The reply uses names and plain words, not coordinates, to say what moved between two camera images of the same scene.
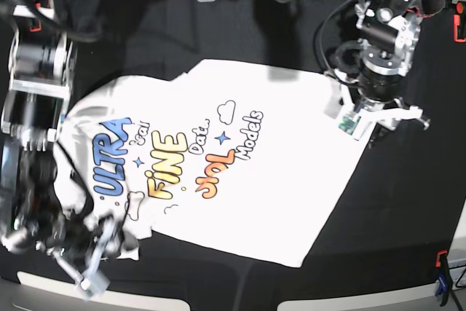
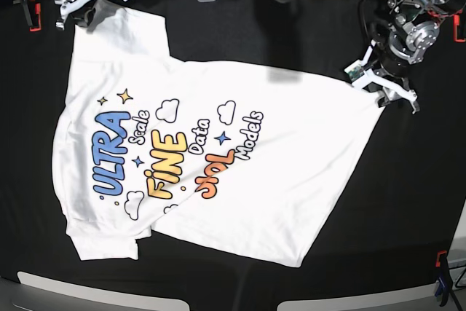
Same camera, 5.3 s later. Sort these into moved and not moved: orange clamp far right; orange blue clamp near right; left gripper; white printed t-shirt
Moved: white printed t-shirt; left gripper
Not moved: orange clamp far right; orange blue clamp near right
